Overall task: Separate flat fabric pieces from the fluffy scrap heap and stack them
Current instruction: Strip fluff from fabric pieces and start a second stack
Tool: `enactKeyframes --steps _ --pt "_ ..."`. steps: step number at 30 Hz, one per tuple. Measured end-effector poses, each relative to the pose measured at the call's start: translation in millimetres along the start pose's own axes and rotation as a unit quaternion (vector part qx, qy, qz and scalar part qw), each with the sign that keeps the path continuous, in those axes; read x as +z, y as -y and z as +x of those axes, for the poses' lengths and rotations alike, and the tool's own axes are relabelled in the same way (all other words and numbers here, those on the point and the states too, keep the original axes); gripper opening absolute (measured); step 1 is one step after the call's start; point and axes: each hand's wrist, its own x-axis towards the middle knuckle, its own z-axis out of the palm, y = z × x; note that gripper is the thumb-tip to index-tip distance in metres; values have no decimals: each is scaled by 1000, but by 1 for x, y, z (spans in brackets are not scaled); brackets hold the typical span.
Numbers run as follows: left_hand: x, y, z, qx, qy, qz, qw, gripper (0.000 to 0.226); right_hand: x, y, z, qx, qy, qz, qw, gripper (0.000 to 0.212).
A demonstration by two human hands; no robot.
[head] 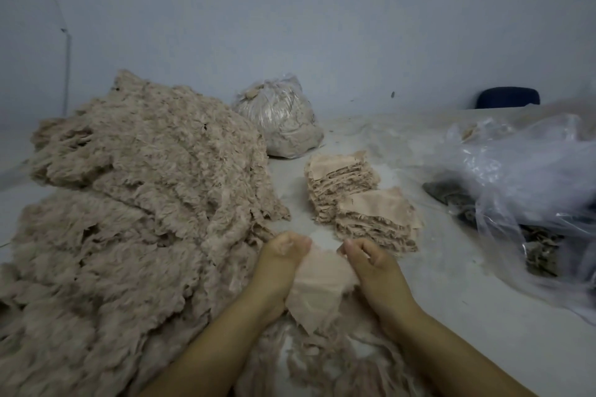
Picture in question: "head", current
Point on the person's left hand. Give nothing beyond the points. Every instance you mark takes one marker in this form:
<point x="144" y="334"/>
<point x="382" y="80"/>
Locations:
<point x="277" y="266"/>

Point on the person's right hand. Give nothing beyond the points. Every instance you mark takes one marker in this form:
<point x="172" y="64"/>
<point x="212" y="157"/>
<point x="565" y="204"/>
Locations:
<point x="380" y="276"/>

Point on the beige fabric piece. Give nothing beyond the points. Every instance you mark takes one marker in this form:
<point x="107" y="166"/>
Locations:
<point x="318" y="288"/>

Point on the beige scrap strips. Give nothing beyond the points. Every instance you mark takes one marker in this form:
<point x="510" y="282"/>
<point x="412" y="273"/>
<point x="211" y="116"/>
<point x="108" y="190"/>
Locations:
<point x="326" y="364"/>

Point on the stack of sorted beige pieces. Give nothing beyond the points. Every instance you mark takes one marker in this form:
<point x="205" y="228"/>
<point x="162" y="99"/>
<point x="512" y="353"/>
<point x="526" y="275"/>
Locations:
<point x="337" y="178"/>

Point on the large pile beige fabric scraps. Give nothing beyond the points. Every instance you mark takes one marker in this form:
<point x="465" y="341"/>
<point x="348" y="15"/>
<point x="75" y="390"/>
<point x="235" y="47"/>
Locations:
<point x="130" y="215"/>

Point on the person's left forearm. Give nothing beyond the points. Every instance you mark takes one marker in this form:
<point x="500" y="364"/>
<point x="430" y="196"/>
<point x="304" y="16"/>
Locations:
<point x="200" y="364"/>

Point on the person's right forearm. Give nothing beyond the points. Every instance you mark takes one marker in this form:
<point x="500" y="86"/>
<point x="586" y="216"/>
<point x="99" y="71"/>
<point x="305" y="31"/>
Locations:
<point x="461" y="369"/>

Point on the beige fur pile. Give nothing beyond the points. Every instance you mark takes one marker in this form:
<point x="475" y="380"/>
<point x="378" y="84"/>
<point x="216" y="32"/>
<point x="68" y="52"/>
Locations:
<point x="480" y="129"/>

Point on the clear bag of beige scraps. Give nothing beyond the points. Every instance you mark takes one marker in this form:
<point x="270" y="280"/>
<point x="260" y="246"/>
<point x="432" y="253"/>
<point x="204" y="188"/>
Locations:
<point x="279" y="115"/>

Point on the large clear plastic bag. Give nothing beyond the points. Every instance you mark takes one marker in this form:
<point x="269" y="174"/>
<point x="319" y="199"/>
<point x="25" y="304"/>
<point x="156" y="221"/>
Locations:
<point x="535" y="178"/>

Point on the blue chair back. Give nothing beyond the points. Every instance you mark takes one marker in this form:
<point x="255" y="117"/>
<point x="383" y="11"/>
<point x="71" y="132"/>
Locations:
<point x="508" y="97"/>

